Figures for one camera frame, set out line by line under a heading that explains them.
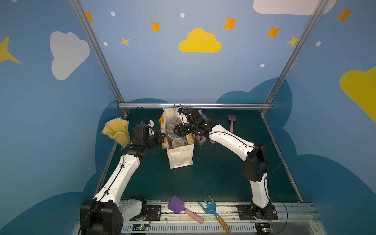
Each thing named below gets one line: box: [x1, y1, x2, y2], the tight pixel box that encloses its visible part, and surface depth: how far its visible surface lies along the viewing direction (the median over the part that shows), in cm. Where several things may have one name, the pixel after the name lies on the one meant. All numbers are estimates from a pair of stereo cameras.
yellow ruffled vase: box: [101, 117, 131, 147], surface depth 88 cm
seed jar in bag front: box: [171, 137, 185, 148], surface depth 80 cm
